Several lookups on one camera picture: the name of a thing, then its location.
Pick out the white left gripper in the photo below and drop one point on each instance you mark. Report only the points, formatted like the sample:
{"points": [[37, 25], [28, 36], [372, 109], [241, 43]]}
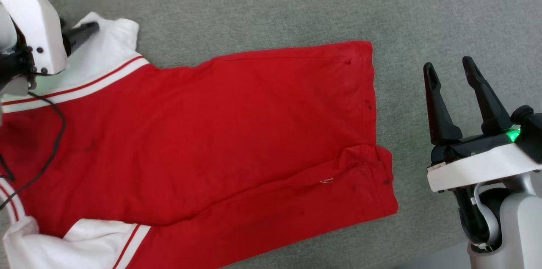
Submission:
{"points": [[38, 31]]}

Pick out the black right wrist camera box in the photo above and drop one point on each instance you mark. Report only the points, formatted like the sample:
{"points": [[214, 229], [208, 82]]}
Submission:
{"points": [[531, 133]]}

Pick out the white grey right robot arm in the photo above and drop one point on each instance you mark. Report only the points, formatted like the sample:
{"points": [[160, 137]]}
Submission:
{"points": [[516, 226]]}

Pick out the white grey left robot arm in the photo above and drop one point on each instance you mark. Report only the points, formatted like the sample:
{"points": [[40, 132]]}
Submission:
{"points": [[10, 67]]}

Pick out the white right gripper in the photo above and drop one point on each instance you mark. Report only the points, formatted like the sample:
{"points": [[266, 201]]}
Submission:
{"points": [[474, 167]]}

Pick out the red white basketball jersey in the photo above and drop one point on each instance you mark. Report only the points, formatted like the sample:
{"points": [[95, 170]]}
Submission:
{"points": [[211, 133]]}

